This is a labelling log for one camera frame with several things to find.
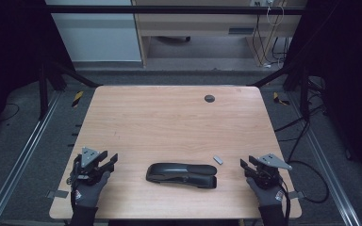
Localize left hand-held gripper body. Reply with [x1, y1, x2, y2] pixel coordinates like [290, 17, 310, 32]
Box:
[70, 146, 114, 186]

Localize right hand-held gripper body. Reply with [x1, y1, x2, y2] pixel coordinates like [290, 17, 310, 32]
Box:
[253, 153, 293, 190]

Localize person's right hand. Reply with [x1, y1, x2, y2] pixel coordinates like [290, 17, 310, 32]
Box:
[245, 177, 286, 208]

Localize person's left hand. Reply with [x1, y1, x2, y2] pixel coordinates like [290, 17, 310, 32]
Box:
[74, 170, 111, 209]

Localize grey tape piece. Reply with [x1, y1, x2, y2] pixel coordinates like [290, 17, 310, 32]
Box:
[45, 189, 70, 200]
[287, 190, 305, 201]

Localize white cabinet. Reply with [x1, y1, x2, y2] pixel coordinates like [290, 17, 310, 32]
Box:
[44, 0, 143, 63]

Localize dark curtain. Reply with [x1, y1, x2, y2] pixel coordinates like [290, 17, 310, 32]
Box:
[0, 0, 76, 145]
[284, 0, 362, 189]

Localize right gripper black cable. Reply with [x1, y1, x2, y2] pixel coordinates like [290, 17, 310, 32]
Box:
[278, 177, 292, 226]

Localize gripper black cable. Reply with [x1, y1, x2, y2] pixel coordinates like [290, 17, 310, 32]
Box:
[278, 177, 292, 226]
[69, 161, 77, 210]

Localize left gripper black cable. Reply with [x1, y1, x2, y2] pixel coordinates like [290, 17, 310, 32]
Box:
[69, 161, 77, 210]

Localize black floor cable bundle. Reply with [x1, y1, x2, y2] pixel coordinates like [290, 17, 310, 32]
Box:
[274, 103, 326, 164]

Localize black looped floor cable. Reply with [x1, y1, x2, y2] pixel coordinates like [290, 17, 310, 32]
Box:
[287, 159, 330, 204]

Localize aluminium floor rail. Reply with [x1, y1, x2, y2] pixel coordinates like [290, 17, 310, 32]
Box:
[287, 92, 362, 226]
[0, 90, 62, 226]

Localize yellow-handled tool right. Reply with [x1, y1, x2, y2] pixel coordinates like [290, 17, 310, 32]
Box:
[272, 91, 290, 106]

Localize black frame strut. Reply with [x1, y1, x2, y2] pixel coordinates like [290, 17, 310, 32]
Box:
[38, 60, 102, 121]
[248, 62, 311, 121]

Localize thin black floor cable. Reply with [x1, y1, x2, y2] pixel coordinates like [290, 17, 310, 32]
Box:
[0, 103, 21, 122]

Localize black hanging desk cables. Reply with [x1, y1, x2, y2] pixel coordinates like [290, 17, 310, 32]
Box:
[253, 13, 291, 69]

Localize white hanging cable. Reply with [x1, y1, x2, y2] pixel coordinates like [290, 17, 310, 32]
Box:
[265, 0, 286, 27]

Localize black horizontal frame bar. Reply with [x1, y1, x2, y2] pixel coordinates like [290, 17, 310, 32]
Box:
[45, 4, 309, 16]

